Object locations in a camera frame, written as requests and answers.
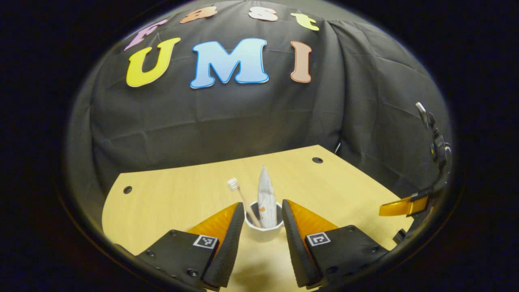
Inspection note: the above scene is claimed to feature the light wooden desktop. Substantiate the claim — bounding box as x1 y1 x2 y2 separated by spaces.
101 145 414 292

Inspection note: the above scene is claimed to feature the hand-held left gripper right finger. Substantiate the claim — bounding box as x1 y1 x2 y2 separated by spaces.
282 199 390 289

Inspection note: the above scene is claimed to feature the wooden toothbrush with white bristles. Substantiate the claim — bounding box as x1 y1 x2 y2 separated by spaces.
227 178 262 228

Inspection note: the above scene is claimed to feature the white toothpaste tube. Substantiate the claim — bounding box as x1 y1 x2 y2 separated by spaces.
257 165 278 229

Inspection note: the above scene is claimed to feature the black backdrop cloth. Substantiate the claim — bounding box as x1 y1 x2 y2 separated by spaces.
67 0 454 244

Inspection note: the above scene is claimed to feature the white cup with wooden handle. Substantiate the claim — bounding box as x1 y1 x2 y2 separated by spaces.
244 201 284 243

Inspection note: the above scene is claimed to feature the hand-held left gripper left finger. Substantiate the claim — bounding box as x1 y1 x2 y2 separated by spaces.
136 202 245 291

